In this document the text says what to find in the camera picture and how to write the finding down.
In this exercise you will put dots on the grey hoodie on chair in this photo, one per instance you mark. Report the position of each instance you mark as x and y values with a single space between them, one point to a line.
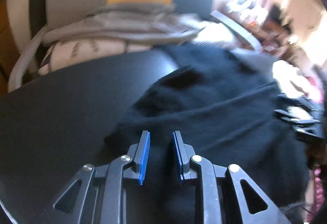
135 22

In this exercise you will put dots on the black knit sweater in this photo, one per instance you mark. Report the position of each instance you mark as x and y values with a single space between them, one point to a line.
225 110

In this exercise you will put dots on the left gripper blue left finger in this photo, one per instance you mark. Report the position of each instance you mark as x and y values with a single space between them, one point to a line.
141 156

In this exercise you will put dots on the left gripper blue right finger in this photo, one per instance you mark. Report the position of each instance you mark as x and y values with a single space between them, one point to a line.
183 153

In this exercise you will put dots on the beige garment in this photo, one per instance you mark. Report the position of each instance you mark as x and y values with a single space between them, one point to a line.
292 83

